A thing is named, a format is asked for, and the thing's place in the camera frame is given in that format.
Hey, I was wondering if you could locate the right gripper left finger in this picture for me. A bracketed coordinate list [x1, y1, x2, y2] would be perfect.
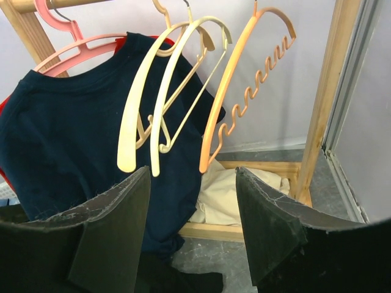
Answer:
[1, 167, 150, 292]

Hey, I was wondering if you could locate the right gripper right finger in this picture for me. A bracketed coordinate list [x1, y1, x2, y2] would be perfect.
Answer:
[236, 167, 390, 292]

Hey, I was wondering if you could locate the black t shirt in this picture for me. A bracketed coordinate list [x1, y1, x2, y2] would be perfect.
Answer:
[134, 253, 224, 293]

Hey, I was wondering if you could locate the cream hanger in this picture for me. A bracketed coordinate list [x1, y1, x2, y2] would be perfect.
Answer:
[116, 13, 215, 178]
[150, 0, 233, 178]

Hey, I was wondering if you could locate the navy blue t shirt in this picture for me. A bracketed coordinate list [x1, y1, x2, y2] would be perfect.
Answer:
[0, 32, 227, 260]

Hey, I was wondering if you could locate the red t shirt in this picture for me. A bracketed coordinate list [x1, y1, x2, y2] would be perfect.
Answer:
[1, 37, 175, 191]

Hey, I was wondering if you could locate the pink hanger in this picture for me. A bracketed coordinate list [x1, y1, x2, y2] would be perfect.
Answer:
[34, 0, 126, 77]

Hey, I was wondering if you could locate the wooden clothes rack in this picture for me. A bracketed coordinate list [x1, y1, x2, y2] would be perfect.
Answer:
[1, 1, 362, 206]

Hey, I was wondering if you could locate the beige cloth in rack base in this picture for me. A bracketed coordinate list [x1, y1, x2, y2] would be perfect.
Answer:
[189, 158, 291, 226]

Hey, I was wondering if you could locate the white plastic basket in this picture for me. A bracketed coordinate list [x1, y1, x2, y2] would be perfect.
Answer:
[0, 182, 20, 207]

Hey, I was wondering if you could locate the aluminium frame rail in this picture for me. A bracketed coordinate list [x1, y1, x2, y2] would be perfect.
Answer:
[323, 1, 390, 222]

